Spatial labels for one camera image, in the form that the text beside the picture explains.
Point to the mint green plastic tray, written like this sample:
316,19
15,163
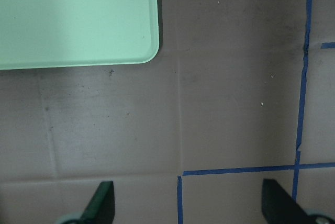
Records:
61,33

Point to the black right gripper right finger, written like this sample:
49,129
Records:
279,207

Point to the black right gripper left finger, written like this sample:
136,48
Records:
101,208

